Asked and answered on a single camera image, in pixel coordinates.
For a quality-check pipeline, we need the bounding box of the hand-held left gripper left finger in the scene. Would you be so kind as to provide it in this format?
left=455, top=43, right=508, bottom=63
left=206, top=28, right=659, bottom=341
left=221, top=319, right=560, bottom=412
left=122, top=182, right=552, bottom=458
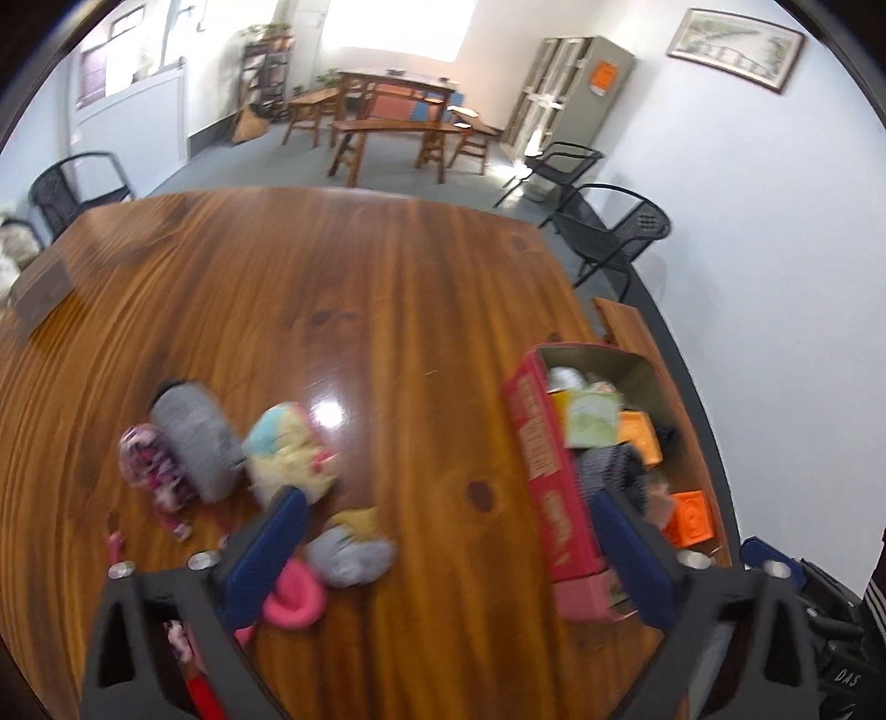
left=81, top=486, right=311, bottom=720

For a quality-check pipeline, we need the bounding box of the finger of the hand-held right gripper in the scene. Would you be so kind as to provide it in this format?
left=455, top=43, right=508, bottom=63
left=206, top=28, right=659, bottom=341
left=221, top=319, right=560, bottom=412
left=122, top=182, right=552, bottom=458
left=739, top=536, right=807, bottom=579

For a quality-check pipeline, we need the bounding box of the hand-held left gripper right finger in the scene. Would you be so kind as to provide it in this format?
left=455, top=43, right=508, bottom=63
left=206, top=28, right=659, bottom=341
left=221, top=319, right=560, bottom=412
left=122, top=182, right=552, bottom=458
left=587, top=488, right=826, bottom=720

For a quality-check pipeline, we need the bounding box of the deep orange embossed toy cube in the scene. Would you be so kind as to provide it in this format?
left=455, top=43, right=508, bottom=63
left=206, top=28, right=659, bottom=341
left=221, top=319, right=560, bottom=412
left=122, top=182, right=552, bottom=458
left=663, top=489, right=715, bottom=549

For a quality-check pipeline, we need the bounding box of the grey sock ball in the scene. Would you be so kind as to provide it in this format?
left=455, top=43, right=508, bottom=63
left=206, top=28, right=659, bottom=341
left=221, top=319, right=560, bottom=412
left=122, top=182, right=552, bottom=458
left=306, top=507, right=397, bottom=589

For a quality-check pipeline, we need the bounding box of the black sock grey trim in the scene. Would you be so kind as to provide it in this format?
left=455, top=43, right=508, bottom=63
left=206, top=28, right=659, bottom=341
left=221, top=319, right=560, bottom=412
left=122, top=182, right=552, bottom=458
left=574, top=443, right=672, bottom=528

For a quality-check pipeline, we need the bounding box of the yellow pink sock ball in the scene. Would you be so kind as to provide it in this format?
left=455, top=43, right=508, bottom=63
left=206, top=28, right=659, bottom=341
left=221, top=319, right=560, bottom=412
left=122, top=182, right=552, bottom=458
left=242, top=403, right=342, bottom=510

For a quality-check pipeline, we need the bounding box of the pink toy dumbbell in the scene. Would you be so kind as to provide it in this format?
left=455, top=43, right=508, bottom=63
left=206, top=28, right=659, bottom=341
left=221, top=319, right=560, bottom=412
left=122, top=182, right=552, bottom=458
left=163, top=619, right=198, bottom=666

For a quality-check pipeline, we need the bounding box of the pink rectangular tin box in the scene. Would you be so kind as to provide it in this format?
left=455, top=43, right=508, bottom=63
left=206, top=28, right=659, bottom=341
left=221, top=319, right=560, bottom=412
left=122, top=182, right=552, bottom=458
left=502, top=342, right=735, bottom=624

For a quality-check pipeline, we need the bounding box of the light orange embossed toy cube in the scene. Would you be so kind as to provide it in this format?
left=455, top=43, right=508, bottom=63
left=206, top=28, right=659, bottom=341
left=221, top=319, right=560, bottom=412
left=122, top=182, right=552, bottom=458
left=617, top=410, right=664, bottom=464

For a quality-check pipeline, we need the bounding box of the grey ribbed sock dark cuff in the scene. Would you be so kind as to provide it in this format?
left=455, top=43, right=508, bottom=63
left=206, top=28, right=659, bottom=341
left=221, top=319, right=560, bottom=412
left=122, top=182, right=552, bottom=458
left=150, top=378, right=245, bottom=501

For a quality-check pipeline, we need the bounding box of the pink leopard print sock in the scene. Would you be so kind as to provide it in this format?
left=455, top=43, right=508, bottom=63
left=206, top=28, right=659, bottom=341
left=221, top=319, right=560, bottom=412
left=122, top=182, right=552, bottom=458
left=117, top=424, right=199, bottom=542

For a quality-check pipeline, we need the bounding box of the green toy cube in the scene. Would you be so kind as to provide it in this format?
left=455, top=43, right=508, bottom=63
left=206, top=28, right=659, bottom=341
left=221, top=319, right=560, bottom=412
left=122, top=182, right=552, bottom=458
left=564, top=388, right=622, bottom=449

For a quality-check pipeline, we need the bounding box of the wooden bench seat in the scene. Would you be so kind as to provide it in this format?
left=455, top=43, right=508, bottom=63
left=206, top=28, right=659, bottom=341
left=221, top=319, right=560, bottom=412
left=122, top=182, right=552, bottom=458
left=591, top=296, right=660, bottom=356

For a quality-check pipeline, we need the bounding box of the black metal chair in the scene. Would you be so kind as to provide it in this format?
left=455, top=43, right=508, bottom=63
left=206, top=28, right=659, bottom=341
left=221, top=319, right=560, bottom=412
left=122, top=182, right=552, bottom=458
left=29, top=152, right=134, bottom=245
left=538, top=183, right=672, bottom=290
left=493, top=141, right=605, bottom=210

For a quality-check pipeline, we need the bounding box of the white cloth bundle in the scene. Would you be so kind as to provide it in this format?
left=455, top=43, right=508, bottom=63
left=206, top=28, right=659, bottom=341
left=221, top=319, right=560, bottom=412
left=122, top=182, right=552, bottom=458
left=0, top=213, right=41, bottom=295

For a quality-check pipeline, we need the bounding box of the straw broom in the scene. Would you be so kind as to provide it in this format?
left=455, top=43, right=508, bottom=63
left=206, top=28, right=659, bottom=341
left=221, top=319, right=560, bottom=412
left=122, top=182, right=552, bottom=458
left=230, top=106, right=272, bottom=145

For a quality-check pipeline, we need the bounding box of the long wooden bench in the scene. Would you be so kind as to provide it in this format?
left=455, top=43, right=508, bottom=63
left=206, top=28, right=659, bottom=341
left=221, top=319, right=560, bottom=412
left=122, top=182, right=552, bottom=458
left=327, top=116, right=473, bottom=189

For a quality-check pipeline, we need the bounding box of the small wooden bench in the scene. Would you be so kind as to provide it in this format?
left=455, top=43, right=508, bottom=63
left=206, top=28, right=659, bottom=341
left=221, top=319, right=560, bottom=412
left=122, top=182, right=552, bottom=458
left=280, top=92, right=342, bottom=148
left=449, top=106, right=501, bottom=176

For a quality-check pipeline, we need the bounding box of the red blue foam floor mat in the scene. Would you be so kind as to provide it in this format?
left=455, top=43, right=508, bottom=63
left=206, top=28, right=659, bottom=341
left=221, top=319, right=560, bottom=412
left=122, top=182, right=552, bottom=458
left=372, top=93, right=449, bottom=127

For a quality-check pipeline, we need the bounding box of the grey cabinet with orange sticker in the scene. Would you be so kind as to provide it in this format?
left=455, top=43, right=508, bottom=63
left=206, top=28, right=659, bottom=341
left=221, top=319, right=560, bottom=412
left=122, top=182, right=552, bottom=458
left=502, top=36, right=636, bottom=165

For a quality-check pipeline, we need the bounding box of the dark plant shelf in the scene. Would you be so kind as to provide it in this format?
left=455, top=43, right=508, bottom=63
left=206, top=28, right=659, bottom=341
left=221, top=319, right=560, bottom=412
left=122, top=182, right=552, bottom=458
left=239, top=23, right=296, bottom=124

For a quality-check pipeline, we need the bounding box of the wooden dining table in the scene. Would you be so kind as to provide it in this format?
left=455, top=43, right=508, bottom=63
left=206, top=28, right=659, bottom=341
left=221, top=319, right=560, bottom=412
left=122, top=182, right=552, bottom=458
left=334, top=67, right=462, bottom=143

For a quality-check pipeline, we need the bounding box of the framed wall picture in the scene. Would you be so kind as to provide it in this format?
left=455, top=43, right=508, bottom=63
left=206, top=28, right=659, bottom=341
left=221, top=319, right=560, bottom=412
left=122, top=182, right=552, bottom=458
left=666, top=8, right=808, bottom=96

